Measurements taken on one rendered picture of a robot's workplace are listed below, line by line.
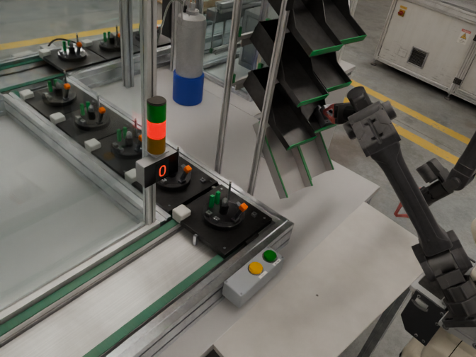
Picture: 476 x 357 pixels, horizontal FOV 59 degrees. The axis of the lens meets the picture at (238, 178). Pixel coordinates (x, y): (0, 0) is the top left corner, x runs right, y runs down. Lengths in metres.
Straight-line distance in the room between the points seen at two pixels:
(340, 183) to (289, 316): 0.74
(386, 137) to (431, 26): 4.45
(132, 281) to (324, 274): 0.62
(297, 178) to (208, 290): 0.57
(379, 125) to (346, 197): 0.92
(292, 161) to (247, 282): 0.52
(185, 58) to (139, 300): 1.24
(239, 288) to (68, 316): 0.46
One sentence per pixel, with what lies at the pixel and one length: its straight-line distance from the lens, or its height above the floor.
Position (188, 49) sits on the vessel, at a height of 1.16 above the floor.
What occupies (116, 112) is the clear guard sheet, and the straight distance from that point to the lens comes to 1.09.
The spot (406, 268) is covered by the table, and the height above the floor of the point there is 0.86.
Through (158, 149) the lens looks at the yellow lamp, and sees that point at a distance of 1.17.
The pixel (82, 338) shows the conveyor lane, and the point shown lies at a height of 0.92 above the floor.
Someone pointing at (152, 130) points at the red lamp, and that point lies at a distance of 1.14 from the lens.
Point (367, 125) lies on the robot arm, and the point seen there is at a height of 1.52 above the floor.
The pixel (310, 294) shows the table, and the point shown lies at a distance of 1.42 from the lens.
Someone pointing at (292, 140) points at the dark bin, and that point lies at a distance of 1.43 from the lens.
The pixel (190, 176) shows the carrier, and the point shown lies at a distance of 1.54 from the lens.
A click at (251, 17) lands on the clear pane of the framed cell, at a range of 2.23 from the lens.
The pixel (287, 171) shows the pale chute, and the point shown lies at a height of 1.05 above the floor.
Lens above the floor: 1.96
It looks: 38 degrees down
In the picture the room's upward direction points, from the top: 9 degrees clockwise
